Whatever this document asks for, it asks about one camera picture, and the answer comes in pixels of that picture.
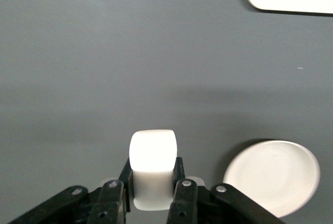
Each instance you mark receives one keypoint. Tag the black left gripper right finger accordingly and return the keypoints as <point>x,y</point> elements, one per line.
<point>187,203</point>

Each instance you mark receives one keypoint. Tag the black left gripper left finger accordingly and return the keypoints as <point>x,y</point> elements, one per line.
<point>104,203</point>

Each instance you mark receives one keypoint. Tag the small white bun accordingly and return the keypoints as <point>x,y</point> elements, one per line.
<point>153,161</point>

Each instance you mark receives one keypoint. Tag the round beige plate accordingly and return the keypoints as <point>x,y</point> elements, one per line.
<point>273,177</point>

